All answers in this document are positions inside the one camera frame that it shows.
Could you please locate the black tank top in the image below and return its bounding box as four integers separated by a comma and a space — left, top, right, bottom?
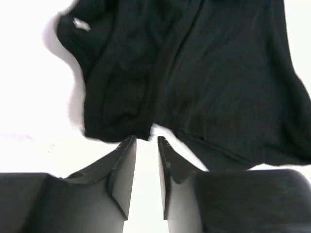
56, 0, 311, 171

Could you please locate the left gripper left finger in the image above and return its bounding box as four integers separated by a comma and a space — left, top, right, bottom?
0, 136, 137, 233

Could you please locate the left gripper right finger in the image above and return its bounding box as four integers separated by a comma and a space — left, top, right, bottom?
157, 136, 311, 233

